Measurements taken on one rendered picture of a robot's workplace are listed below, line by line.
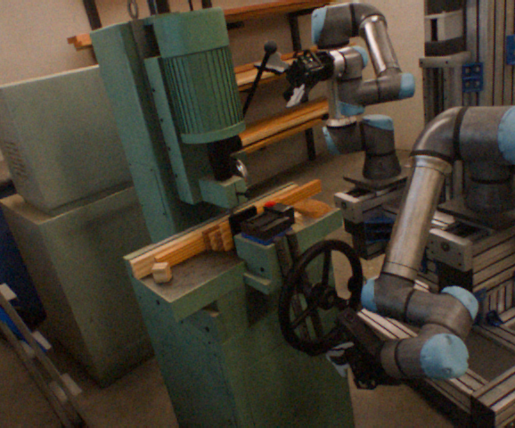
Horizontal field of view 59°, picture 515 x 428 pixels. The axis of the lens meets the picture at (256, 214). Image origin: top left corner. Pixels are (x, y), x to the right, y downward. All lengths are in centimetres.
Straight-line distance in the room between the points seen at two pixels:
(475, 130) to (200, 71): 63
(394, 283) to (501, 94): 91
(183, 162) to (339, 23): 74
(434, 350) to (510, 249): 79
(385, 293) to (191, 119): 63
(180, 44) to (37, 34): 246
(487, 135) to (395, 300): 38
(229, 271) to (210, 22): 60
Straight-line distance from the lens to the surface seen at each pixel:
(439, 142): 106
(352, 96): 140
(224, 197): 125
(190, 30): 115
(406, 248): 100
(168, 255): 124
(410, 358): 91
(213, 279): 114
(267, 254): 109
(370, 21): 167
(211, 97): 116
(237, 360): 129
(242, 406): 138
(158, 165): 139
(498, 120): 103
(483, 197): 151
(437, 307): 95
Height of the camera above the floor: 145
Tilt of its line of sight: 22 degrees down
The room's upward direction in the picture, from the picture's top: 11 degrees counter-clockwise
